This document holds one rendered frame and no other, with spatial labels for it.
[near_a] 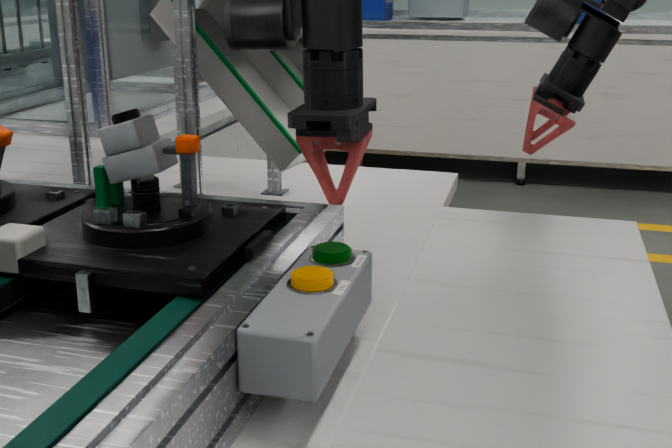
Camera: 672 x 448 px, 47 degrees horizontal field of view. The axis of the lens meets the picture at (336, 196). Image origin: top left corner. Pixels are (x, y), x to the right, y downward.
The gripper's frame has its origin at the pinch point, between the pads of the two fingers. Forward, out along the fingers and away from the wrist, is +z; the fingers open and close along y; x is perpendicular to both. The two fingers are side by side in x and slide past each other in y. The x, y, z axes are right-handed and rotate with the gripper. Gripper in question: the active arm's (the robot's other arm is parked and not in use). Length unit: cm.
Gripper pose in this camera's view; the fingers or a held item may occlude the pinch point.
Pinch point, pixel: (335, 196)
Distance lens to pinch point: 77.3
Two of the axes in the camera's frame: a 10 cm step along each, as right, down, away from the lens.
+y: -2.5, 2.8, -9.3
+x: 9.7, 0.5, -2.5
